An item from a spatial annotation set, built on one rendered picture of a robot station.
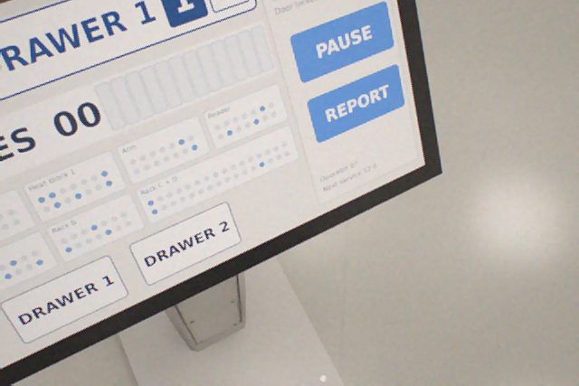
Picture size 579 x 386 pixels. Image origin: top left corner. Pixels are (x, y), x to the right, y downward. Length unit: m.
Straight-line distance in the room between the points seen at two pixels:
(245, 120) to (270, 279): 1.05
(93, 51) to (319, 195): 0.24
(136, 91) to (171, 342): 1.08
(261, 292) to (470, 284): 0.59
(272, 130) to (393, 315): 1.12
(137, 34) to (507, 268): 1.41
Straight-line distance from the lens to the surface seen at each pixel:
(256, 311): 1.46
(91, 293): 0.50
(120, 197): 0.47
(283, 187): 0.51
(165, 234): 0.49
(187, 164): 0.47
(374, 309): 1.54
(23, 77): 0.44
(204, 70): 0.45
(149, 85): 0.44
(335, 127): 0.51
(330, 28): 0.49
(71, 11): 0.43
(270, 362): 1.45
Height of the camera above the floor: 1.47
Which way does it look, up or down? 63 degrees down
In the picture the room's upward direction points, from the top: 7 degrees clockwise
